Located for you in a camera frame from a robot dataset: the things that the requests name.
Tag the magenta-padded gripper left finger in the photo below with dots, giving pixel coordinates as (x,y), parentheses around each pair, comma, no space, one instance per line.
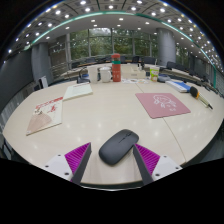
(60,165)

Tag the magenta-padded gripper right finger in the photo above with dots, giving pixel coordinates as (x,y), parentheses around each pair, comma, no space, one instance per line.
(163,165)

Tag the black computer mouse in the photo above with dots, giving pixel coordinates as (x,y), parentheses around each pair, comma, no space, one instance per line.
(117,147)

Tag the pink mouse pad with drawing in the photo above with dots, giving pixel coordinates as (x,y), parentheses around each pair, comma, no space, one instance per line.
(161,105)

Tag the red and white fan booklet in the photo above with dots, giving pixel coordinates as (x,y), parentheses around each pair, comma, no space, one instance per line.
(46,115)

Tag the white paper booklet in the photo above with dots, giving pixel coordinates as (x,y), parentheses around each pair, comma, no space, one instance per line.
(77,90)

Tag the black microphone with yellow band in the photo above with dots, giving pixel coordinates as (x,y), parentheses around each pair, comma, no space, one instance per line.
(194,91)

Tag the blue and white book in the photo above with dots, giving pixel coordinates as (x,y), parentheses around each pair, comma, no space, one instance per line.
(178,86)

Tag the white leaning board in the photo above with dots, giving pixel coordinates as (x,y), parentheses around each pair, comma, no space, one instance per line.
(43,82)

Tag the colourful sticker sheet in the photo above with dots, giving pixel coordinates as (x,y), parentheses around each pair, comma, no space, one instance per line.
(133,80)

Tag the paper drink cup with straw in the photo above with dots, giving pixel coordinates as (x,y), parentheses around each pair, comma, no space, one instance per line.
(154,74)

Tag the white paper cup stack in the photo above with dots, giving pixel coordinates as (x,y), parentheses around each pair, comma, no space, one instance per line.
(93,76)

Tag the beige cardboard box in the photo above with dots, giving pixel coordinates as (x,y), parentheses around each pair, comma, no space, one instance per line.
(133,72)

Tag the white lidded mug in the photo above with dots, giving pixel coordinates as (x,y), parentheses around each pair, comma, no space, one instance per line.
(105,75)

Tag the dark office chairs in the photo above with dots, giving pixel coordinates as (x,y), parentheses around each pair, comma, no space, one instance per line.
(148,60)

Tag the red bottle with green band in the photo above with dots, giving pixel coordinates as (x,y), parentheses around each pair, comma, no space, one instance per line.
(116,70)

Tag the ceiling lights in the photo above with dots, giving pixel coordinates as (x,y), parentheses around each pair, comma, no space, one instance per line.
(83,2)

